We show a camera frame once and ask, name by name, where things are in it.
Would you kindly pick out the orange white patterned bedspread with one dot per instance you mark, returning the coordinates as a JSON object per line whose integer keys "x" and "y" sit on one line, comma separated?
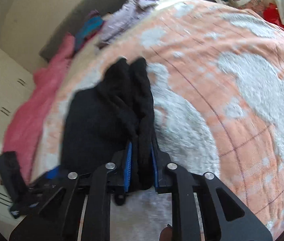
{"x": 217, "y": 78}

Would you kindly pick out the beige bed sheet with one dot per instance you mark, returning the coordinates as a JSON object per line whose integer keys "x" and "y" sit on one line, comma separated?
{"x": 84, "y": 74}

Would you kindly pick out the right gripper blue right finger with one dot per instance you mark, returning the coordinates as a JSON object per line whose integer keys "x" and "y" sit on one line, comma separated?
{"x": 155, "y": 167}

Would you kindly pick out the grey quilted headboard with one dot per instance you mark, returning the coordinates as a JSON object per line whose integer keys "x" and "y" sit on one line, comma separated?
{"x": 74, "y": 20}

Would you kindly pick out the striped folded clothes stack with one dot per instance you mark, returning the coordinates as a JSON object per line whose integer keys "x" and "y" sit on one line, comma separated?
{"x": 92, "y": 25}

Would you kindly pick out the black IKISS sweater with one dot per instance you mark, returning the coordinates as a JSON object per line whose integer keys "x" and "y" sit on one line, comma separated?
{"x": 115, "y": 115}

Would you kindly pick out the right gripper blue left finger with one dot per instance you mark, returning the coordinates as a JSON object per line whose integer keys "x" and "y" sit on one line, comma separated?
{"x": 127, "y": 168}

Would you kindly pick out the lilac crumpled garment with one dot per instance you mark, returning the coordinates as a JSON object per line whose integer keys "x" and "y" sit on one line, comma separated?
{"x": 130, "y": 14}

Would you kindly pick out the red bag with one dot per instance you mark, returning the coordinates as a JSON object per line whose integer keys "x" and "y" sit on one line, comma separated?
{"x": 271, "y": 15}

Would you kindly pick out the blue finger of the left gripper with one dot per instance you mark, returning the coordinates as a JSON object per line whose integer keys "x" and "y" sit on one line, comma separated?
{"x": 52, "y": 173}

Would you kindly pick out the pink blanket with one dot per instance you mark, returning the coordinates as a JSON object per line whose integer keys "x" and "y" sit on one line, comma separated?
{"x": 25, "y": 130}

